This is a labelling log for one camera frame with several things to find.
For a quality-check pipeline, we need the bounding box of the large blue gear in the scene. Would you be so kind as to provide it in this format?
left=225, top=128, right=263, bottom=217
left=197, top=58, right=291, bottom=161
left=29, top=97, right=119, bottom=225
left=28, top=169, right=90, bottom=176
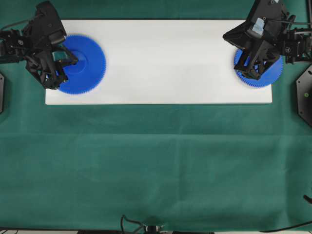
left=59, top=35, right=106, bottom=95

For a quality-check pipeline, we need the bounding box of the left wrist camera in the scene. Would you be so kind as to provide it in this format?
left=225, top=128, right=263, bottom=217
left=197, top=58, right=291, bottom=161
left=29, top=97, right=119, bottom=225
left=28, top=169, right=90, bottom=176
left=23, top=0, right=67, bottom=47

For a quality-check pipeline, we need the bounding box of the black cable bottom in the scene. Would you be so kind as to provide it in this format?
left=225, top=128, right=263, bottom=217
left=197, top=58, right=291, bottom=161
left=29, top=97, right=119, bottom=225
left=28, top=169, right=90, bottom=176
left=120, top=214, right=166, bottom=234

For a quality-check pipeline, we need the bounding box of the small blue gear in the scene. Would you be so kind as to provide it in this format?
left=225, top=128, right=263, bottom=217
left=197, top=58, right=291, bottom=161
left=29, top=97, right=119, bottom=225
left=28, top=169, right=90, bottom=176
left=235, top=56, right=283, bottom=88

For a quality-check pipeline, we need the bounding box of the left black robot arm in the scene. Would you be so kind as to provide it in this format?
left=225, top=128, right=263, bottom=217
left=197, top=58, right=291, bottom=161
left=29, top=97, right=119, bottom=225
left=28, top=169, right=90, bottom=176
left=0, top=20, right=78, bottom=89

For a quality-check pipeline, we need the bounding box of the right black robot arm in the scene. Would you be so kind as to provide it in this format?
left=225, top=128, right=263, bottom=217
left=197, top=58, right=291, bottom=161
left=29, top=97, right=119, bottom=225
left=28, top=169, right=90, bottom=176
left=223, top=13, right=312, bottom=80

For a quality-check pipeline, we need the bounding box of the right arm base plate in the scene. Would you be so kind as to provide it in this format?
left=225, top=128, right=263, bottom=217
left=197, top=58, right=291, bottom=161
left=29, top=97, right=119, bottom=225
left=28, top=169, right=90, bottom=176
left=296, top=65, right=312, bottom=126

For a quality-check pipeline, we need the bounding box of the white rectangular board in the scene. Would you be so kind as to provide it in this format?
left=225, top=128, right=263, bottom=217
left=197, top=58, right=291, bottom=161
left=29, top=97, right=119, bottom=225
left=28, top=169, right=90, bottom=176
left=45, top=20, right=273, bottom=105

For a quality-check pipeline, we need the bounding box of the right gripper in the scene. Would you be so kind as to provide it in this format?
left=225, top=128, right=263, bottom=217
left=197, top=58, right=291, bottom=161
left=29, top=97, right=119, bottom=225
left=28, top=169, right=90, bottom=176
left=233, top=19, right=288, bottom=81

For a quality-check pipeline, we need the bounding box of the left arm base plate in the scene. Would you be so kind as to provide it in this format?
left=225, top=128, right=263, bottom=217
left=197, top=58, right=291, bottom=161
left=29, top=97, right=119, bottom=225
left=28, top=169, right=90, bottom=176
left=0, top=73, right=5, bottom=113

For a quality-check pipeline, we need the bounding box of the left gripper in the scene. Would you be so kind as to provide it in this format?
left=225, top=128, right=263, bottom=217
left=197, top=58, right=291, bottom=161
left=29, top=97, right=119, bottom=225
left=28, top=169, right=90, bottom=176
left=24, top=36, right=78, bottom=90

